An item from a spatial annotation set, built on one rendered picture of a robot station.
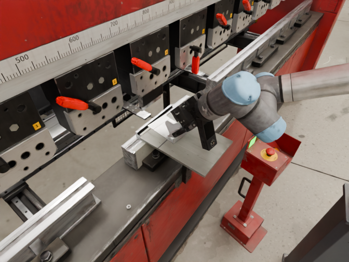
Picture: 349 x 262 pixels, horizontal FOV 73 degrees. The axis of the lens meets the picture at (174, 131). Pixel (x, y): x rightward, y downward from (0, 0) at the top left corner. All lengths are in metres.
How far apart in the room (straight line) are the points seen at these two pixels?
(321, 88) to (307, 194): 1.48
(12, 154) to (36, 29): 0.23
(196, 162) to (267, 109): 0.28
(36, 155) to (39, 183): 1.62
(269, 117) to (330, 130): 2.16
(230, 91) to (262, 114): 0.10
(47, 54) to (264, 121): 0.47
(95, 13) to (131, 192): 0.55
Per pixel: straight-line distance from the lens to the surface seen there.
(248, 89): 0.54
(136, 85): 0.66
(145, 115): 0.90
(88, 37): 0.53
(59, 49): 0.50
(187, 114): 0.69
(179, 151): 0.77
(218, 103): 0.57
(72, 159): 2.22
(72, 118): 0.56
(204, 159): 0.75
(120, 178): 0.88
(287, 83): 0.69
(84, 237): 0.80
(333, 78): 0.69
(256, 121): 0.58
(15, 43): 0.47
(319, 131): 2.67
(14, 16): 0.46
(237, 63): 1.34
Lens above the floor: 1.58
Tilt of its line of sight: 44 degrees down
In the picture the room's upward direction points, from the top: straight up
